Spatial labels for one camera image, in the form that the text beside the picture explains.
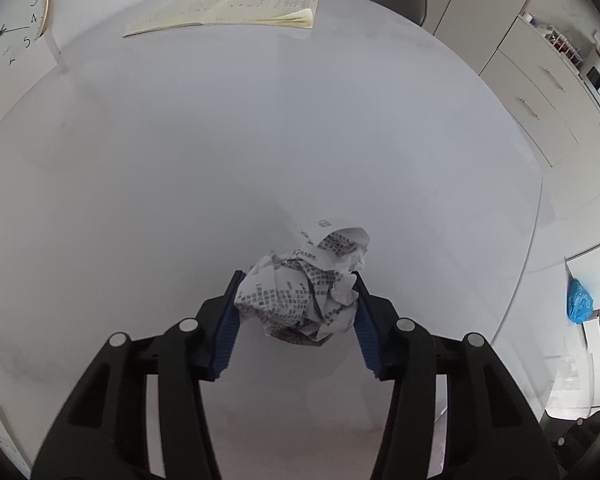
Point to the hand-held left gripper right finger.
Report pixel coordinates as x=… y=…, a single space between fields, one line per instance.
x=367 y=335

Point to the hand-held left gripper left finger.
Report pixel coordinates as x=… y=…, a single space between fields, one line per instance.
x=225 y=330

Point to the printed paper ball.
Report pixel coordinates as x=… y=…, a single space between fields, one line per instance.
x=300 y=290

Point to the blue plastic bag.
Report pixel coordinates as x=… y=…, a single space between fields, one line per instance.
x=579 y=302

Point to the beige wardrobe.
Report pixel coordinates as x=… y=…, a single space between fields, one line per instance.
x=597 y=270

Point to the beige drawer cabinet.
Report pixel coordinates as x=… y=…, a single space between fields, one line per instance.
x=545 y=95

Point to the white card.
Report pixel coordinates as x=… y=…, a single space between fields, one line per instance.
x=15 y=82

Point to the open cream booklet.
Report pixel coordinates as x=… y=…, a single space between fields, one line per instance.
x=230 y=5

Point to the beige tall cabinet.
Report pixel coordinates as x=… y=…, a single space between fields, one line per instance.
x=480 y=5

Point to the small rack of bottles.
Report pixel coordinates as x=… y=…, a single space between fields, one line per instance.
x=564 y=46

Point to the white jar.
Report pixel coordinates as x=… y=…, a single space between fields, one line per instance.
x=528 y=17

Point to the white wall clock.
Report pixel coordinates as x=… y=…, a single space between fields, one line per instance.
x=7 y=25

